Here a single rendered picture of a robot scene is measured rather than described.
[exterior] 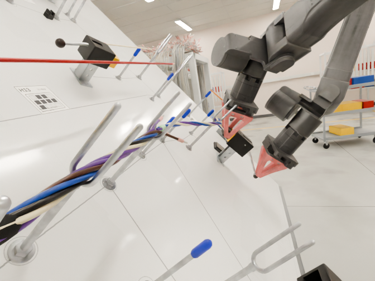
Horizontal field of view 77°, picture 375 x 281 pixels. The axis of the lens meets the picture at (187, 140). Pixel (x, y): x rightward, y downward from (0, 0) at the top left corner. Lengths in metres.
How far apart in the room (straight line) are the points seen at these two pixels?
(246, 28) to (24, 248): 8.70
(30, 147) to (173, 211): 0.19
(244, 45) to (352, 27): 0.31
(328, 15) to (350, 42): 0.26
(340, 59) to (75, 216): 0.61
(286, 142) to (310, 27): 0.27
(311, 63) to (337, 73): 8.10
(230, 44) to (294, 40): 0.11
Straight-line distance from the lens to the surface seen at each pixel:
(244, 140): 0.58
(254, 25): 8.78
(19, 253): 0.22
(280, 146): 0.61
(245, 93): 0.54
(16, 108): 0.33
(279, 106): 0.61
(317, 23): 0.45
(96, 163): 0.16
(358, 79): 4.56
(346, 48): 0.69
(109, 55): 0.44
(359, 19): 0.73
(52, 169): 0.28
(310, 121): 0.60
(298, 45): 0.48
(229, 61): 0.49
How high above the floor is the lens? 1.26
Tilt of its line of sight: 11 degrees down
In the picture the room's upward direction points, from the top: 9 degrees counter-clockwise
